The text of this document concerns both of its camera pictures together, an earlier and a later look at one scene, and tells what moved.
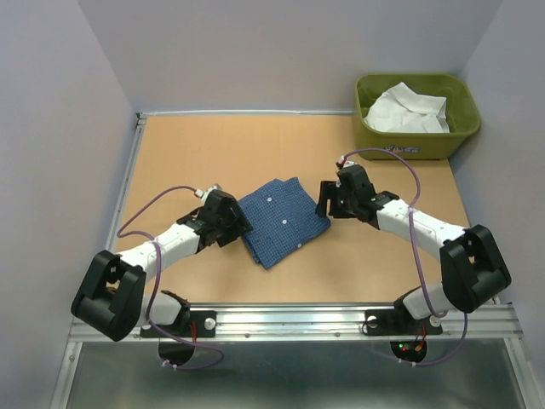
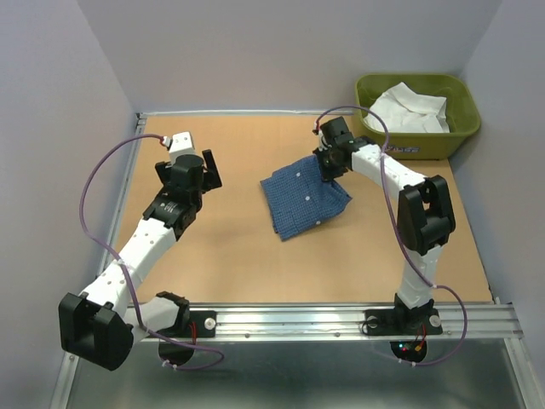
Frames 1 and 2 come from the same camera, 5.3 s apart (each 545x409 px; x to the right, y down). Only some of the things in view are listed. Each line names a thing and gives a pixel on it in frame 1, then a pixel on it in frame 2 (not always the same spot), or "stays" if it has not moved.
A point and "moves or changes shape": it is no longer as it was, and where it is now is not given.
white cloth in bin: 403,110 stays
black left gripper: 240,225 -> 211,178
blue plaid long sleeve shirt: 283,219 moves or changes shape
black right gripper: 328,190 -> 328,174
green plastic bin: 422,117 stays
